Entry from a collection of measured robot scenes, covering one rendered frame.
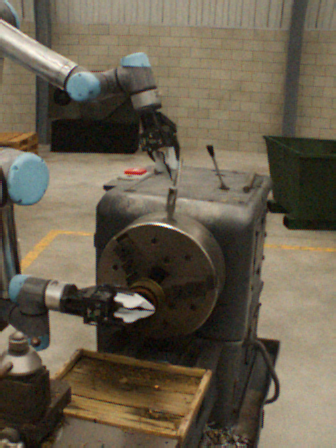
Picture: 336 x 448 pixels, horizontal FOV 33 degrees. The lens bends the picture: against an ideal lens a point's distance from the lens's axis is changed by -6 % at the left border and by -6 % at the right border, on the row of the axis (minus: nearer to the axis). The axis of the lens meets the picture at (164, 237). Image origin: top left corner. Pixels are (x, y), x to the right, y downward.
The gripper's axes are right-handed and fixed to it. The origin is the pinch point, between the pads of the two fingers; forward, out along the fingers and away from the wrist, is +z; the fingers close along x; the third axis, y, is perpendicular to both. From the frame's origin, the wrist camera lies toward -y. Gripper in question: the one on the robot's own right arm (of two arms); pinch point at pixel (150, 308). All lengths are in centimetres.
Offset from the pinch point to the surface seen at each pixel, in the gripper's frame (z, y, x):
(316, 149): 22, -593, -37
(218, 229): 8.7, -30.8, 11.3
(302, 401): 40, -144, -109
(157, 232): -3.3, -15.2, 13.4
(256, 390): 22, -59, -54
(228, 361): 14.9, -30.4, -27.9
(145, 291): -1.7, -1.8, 3.3
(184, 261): 3.7, -15.2, 6.9
